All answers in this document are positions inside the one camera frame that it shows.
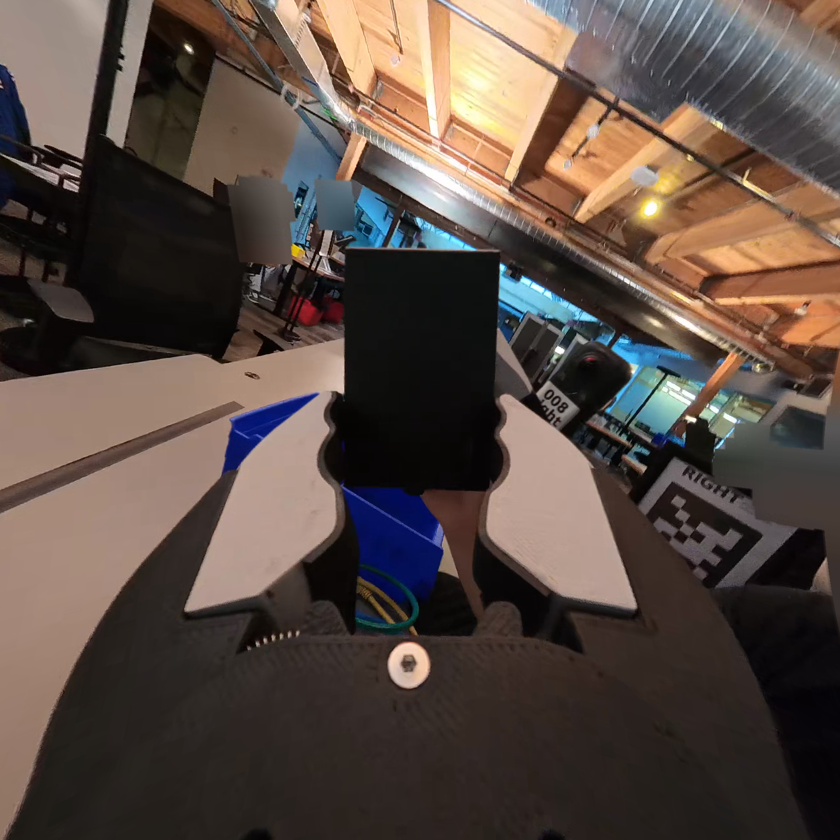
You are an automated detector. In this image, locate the yellow ethernet cable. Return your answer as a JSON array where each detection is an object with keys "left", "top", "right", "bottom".
[{"left": 356, "top": 576, "right": 419, "bottom": 635}]

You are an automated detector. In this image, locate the large round silver duct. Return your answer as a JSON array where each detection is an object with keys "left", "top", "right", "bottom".
[{"left": 525, "top": 0, "right": 840, "bottom": 193}]

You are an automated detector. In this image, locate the grey monitor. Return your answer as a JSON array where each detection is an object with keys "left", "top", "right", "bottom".
[
  {"left": 554, "top": 322, "right": 592, "bottom": 368},
  {"left": 508, "top": 311, "right": 559, "bottom": 378}
]

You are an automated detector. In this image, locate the blue jacket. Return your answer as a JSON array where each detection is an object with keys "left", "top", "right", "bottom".
[{"left": 0, "top": 64, "right": 32, "bottom": 206}]

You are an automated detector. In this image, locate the black mesh office chair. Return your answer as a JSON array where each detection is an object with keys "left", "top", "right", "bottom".
[{"left": 77, "top": 134, "right": 245, "bottom": 363}]

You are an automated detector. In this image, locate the black network switch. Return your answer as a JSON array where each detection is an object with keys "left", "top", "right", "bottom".
[{"left": 343, "top": 247, "right": 501, "bottom": 494}]

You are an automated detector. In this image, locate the blue plastic bin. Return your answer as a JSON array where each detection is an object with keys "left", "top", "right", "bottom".
[{"left": 222, "top": 392, "right": 445, "bottom": 603}]

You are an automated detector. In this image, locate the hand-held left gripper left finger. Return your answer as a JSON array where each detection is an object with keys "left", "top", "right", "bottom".
[{"left": 184, "top": 391, "right": 361, "bottom": 632}]

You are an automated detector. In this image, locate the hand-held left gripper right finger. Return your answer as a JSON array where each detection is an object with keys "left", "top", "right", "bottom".
[{"left": 472, "top": 394, "right": 639, "bottom": 619}]

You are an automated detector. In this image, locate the green ethernet cable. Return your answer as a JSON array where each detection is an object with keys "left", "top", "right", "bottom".
[{"left": 355, "top": 562, "right": 421, "bottom": 635}]

